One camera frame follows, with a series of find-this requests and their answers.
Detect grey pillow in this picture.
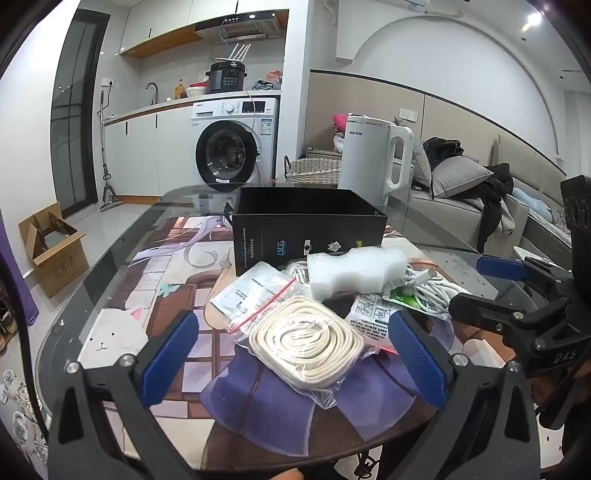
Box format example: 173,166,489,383
431,156,494,199

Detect zip bag with leaflet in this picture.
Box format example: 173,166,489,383
210,261,296,333

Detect white foam block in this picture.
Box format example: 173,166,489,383
307,246,407,300

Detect black cardboard box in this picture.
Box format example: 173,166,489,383
231,186,387,277

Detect white kitchen cabinet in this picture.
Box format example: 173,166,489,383
104,99,195,204

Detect green and white packet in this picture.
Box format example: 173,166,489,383
383,284,451,321

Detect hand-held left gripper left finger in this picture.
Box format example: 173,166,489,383
46,310,200,480

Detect white electric kettle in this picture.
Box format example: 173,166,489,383
337,112,415,206

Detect dark clothes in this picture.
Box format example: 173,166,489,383
478,164,515,252

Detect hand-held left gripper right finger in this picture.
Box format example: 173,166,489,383
388,308,541,480

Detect white router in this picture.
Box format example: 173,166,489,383
216,44,245,65

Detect white cable bundle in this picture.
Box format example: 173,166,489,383
286,256,472,319

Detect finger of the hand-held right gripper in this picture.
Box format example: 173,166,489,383
448,292,561,344
476,255,578,305

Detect mop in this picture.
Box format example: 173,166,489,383
99,90,124,213

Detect bagged cream rope coil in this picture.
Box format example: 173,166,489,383
235,279,398,409

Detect shoes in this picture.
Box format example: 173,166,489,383
0,295,19,352

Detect black framed glass door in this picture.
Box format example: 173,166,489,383
50,9,112,220

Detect wicker basket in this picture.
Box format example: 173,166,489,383
283,155,343,186

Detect pile of clothes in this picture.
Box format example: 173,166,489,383
252,71,282,92

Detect black jacket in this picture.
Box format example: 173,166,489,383
422,137,465,162

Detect black pressure cooker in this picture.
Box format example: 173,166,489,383
205,61,247,94

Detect grey sofa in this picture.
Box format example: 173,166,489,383
406,138,578,259

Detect brown cardboard box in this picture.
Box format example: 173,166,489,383
18,202,90,298

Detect range hood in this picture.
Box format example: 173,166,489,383
194,14,284,45

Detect purple cloth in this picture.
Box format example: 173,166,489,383
0,210,40,326

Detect printed instruction bag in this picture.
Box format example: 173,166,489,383
344,293,402,356

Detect white washing machine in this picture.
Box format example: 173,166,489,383
190,95,281,193

